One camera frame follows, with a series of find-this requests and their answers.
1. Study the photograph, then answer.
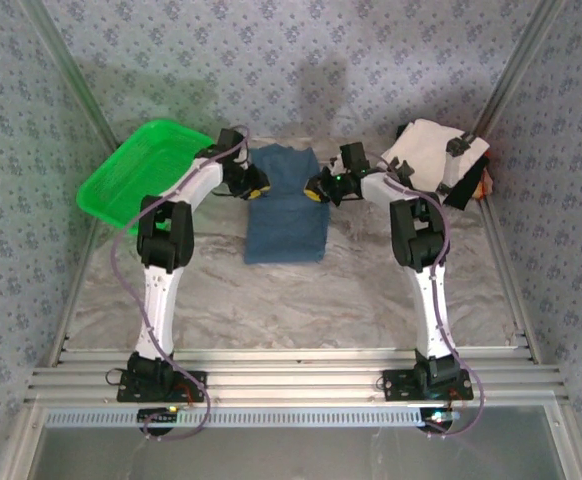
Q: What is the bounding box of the blue t-shirt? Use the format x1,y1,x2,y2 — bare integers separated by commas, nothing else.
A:
243,144,331,266

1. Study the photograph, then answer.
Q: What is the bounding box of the green plastic basket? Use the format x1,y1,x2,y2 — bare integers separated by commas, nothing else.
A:
75,118,213,236

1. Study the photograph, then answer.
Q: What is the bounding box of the white t-shirt with black print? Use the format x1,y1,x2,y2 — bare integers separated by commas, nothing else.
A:
380,118,491,197

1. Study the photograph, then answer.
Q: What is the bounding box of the orange garment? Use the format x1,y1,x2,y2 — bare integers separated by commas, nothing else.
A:
474,167,495,202

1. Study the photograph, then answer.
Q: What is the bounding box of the black left controller board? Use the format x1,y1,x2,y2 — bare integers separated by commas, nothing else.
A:
137,406,180,434

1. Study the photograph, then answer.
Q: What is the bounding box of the black controller board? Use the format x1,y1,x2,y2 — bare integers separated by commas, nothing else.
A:
418,406,460,434
137,406,180,434

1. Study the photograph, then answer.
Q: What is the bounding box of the black right controller board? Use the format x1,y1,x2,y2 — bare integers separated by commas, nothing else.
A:
418,406,460,434

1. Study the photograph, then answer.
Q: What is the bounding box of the grey metal-framed panel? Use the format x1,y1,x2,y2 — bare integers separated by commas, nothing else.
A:
0,402,582,480

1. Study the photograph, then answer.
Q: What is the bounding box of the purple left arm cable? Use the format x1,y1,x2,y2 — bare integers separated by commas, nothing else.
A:
110,124,250,444

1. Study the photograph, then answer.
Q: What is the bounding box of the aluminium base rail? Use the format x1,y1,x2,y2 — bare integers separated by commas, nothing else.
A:
23,347,570,407

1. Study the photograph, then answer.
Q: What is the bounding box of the aluminium upright post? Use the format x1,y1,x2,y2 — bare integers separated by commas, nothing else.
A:
20,0,122,151
474,0,568,139

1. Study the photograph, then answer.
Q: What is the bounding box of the aluminium side rail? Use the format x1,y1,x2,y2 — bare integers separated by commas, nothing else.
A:
45,219,103,369
479,194,543,365

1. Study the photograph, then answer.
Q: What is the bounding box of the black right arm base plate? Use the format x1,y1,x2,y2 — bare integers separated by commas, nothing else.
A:
381,368,474,401

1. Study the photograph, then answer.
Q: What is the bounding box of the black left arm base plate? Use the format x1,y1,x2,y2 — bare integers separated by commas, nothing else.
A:
115,368,208,403

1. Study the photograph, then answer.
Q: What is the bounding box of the grey slotted cable duct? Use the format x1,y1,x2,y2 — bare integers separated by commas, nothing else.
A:
45,406,453,429

